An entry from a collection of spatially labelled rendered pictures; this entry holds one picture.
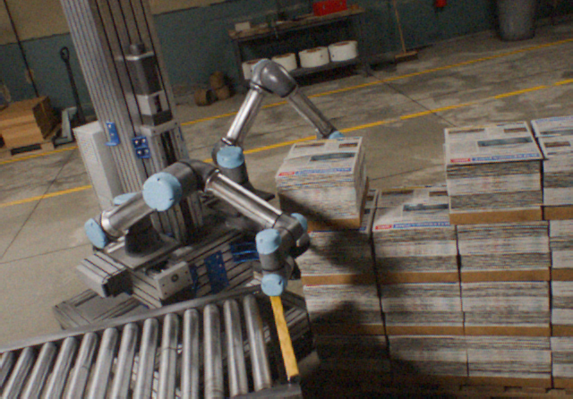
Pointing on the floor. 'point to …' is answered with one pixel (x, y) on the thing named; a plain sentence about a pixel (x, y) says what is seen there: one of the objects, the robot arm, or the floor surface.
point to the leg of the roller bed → (277, 352)
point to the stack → (440, 298)
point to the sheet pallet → (28, 127)
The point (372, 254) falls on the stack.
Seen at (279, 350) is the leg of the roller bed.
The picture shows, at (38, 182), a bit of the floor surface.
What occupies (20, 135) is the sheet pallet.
